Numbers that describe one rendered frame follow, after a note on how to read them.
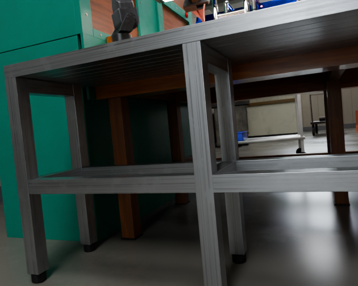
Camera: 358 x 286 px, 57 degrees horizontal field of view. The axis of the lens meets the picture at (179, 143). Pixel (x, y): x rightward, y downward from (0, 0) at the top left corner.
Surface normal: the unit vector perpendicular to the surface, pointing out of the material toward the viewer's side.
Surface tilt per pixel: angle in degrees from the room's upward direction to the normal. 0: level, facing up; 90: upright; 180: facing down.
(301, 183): 90
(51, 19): 90
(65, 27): 90
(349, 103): 90
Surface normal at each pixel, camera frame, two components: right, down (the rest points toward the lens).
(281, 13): -0.38, 0.08
